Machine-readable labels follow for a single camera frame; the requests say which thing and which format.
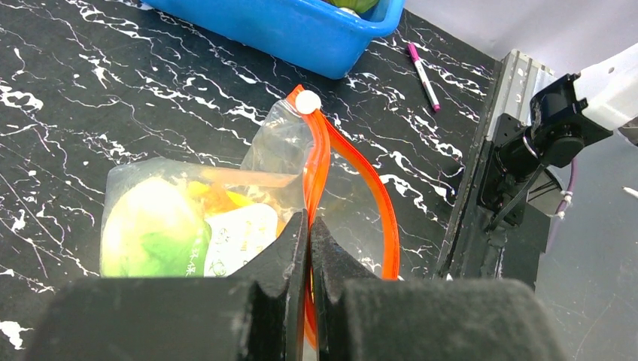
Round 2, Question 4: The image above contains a clear orange zip top bag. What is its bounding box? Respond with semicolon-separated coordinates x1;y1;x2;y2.
100;86;400;360

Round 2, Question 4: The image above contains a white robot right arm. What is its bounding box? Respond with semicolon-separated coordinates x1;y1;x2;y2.
477;45;637;231

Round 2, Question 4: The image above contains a green toy cabbage large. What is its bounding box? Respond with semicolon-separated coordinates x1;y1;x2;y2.
327;0;379;14

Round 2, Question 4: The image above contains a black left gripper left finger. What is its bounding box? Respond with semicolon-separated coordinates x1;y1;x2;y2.
25;211;308;360

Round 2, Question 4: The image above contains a pink white marker pen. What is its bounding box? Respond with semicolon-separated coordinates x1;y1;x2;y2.
406;42;441;113

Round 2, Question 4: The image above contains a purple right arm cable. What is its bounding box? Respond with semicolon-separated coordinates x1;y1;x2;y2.
548;159;579;245

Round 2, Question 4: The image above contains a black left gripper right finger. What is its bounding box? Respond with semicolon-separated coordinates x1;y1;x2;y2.
310;219;566;360

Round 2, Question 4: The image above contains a blue plastic bin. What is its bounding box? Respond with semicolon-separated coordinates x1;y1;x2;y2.
146;0;404;80

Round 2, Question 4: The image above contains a green toy lettuce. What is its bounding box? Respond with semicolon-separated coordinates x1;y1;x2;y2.
100;177;211;278

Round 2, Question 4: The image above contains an orange toy carrot piece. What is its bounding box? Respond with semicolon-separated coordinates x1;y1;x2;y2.
202;169;295;215

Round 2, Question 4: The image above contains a yellow toy banana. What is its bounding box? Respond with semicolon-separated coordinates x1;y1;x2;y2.
187;181;254;214

